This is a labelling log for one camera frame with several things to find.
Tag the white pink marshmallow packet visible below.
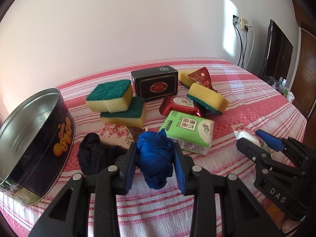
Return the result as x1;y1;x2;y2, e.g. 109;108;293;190
231;124;273;155

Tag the blue cloth ball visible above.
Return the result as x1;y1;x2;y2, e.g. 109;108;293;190
137;129;174;190

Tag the large yellow green sponge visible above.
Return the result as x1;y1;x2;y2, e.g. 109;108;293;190
187;83;229;115

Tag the dark red snack bag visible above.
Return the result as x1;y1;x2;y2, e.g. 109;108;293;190
188;67;217;92

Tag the green tissue pack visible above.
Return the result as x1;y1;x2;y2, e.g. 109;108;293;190
161;111;215;156

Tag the wooden door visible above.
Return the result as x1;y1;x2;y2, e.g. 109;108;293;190
291;1;315;118

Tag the red striped tablecloth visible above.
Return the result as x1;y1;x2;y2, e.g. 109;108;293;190
1;59;307;236

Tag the black cloth ball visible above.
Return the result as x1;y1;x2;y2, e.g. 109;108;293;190
77;133;127;176

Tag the black monitor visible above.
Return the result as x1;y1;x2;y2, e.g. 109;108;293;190
259;19;293;84

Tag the red candy packet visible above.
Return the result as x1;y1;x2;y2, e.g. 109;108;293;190
159;95;206;118

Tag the round black cookie tin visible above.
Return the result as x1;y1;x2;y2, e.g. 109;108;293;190
1;88;75;206

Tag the small yellow sponge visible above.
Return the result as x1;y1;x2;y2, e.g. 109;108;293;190
178;70;196;88

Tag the black decorated box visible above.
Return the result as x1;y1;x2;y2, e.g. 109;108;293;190
131;65;178;102

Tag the black power cable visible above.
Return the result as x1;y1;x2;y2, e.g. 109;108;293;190
240;29;248;69
232;14;244;68

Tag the white power cable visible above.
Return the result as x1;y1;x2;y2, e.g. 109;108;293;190
244;26;256;69

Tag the white wall socket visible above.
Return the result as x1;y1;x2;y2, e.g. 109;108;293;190
239;18;252;31

